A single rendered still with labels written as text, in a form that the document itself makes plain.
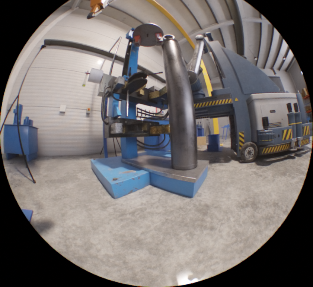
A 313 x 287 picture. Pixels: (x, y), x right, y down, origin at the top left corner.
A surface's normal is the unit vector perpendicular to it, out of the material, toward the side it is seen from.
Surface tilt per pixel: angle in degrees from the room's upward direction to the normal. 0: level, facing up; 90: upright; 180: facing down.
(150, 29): 180
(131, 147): 90
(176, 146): 90
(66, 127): 90
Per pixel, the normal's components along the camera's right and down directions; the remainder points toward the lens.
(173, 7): 0.14, 0.98
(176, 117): -0.65, -0.02
